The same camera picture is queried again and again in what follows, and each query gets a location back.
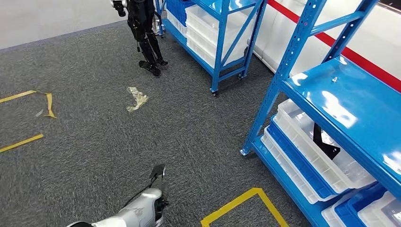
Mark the white translucent storage bin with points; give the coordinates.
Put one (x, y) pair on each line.
(330, 217)
(203, 22)
(382, 213)
(300, 147)
(200, 50)
(175, 25)
(282, 159)

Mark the yellow floor tape square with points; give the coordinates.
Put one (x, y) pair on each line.
(235, 202)
(22, 143)
(49, 106)

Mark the blue metal shelf rack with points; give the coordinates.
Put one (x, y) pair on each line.
(344, 94)
(219, 62)

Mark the clear crumpled plastic scrap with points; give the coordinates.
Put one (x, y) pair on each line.
(136, 98)

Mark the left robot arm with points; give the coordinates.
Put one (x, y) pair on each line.
(137, 208)

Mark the black bracket part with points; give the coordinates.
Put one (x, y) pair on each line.
(325, 144)

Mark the white vehicle with red stripe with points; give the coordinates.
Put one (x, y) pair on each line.
(282, 37)

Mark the black humanoid robot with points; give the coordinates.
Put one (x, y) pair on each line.
(142, 25)

